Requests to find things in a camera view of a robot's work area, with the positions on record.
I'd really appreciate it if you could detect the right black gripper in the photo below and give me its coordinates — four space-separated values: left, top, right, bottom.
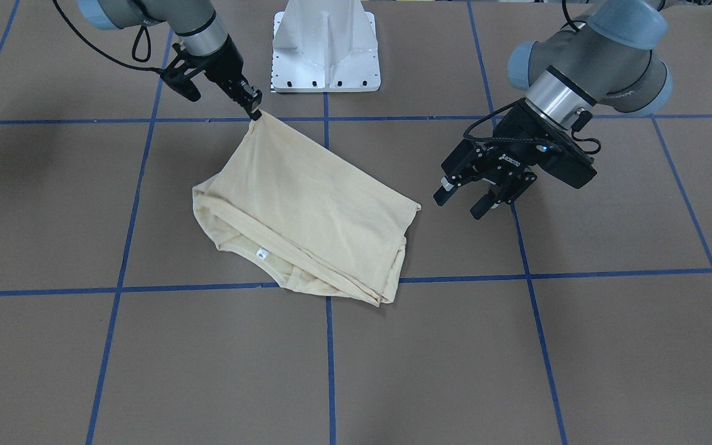
200 36 262 121

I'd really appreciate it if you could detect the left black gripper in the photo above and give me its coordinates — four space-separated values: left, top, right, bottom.
433 99 597 220

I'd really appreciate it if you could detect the cream long-sleeve printed shirt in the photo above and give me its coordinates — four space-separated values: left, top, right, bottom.
192 112 421 307

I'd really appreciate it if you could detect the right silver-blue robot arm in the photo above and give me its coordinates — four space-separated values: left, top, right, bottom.
77 1 262 121

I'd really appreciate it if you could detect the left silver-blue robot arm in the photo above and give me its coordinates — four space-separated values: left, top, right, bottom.
433 1 674 219

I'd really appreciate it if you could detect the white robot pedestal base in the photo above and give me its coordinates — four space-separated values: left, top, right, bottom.
271 1 381 93

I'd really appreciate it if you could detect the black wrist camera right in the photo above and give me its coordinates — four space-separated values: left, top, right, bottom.
160 43 201 102

